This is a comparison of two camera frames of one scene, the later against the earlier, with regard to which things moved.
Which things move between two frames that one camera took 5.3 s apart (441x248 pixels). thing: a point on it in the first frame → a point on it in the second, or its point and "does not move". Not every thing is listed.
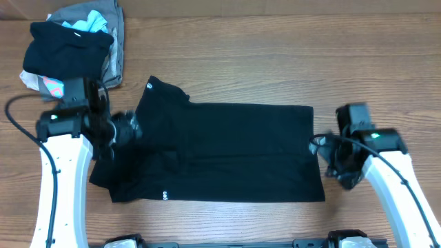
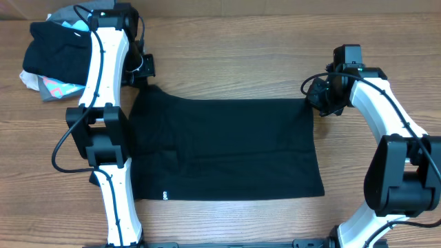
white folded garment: [30, 80] does not move
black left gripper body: [126, 131] → [137, 68]
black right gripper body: [346, 169] → [325, 97]
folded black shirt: [58, 53] does not move
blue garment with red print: [56, 87] does not move
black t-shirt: [201, 152] does not move
